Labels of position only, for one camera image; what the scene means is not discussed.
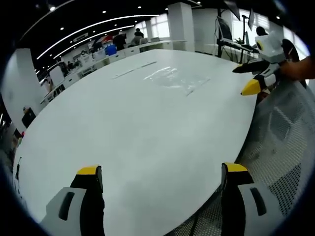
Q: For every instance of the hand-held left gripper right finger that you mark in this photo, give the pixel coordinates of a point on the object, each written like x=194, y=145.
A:
x=242, y=196

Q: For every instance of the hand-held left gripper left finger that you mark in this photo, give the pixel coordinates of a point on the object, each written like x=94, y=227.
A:
x=81, y=196

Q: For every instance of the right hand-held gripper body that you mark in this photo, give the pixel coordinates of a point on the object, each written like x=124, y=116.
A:
x=268, y=48

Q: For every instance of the clear resealable plastic bag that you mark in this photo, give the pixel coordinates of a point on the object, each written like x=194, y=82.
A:
x=176, y=77

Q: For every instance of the person's right hand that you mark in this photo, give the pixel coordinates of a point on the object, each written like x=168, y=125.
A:
x=294, y=68

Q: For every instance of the black tripod stand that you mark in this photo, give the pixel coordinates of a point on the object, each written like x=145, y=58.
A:
x=243, y=37

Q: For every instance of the black monitor on stand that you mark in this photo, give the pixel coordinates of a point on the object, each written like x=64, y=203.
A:
x=224, y=28

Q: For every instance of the white mesh office chair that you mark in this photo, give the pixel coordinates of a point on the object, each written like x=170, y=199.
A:
x=278, y=159

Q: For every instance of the white pillar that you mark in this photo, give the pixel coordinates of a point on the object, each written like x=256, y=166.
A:
x=180, y=20

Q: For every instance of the blue storage box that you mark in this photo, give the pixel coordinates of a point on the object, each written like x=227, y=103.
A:
x=110, y=50

